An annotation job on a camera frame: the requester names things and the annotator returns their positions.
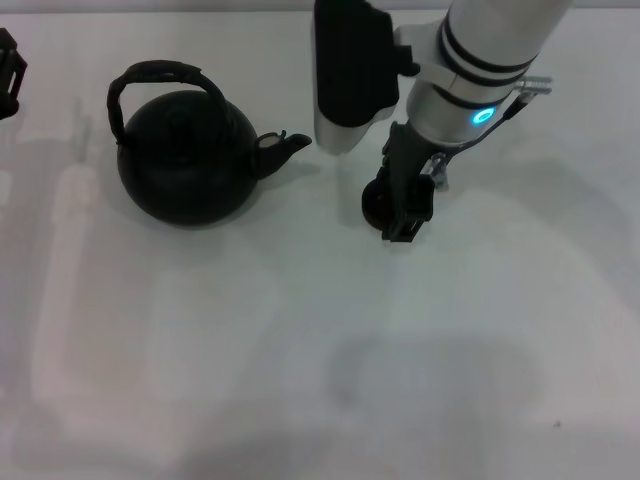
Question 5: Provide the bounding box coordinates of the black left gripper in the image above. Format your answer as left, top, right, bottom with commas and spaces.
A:
0, 28, 29, 122

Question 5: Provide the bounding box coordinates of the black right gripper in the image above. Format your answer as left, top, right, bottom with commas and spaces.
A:
376, 121, 442, 246

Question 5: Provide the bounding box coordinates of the small dark teacup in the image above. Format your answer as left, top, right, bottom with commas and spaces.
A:
360, 179, 402, 227

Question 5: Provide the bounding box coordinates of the black round teapot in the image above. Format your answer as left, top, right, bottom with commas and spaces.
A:
104, 59, 314, 230

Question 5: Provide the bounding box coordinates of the silver cable plug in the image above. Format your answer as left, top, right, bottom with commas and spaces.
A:
515, 73, 555, 104
421, 151, 452, 192

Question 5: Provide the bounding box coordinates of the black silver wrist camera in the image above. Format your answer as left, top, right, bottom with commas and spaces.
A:
312, 0, 422, 154

